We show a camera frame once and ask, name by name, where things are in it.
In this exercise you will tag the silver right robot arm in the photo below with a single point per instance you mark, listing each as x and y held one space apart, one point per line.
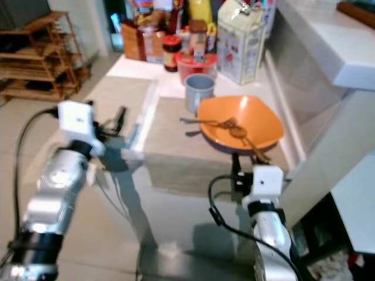
269 234

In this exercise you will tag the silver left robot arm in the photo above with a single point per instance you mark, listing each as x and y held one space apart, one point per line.
55 187

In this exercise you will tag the grey placemat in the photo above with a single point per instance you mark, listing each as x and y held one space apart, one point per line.
123 93
170 132

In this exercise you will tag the golden spoon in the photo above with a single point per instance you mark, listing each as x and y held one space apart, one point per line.
245 138

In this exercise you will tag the orange plate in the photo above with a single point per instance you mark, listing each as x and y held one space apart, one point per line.
252 120

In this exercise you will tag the golden fork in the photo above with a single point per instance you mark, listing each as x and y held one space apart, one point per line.
214 122

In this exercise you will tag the grey cup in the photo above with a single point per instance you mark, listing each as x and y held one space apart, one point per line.
199 92

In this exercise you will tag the dark jar with red lid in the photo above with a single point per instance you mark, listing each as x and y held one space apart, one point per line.
171 55

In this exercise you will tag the red plastic container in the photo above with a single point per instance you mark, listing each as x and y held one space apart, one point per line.
192 65

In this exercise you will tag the wooden shelf rack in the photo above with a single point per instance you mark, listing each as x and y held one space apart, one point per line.
41 61

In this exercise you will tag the colourful snack packet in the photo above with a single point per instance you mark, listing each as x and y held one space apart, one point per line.
145 12

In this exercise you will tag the bottle with brown cap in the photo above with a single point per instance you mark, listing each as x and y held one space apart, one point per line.
197 38

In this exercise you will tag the white and yellow carton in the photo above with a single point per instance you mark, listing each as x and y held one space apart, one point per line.
240 44

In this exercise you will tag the yellow bag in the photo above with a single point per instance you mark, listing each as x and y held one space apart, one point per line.
201 10

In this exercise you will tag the dark box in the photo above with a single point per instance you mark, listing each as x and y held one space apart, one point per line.
23 13

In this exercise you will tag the white counter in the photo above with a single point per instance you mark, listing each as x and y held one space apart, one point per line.
328 52

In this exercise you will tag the brown wooden board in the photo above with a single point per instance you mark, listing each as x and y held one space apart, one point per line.
357 13

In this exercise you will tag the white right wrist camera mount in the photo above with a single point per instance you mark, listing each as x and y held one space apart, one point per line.
265 181

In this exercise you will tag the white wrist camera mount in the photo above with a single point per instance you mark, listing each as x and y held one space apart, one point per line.
265 181
77 123

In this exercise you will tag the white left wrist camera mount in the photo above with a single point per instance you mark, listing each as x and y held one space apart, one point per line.
77 123

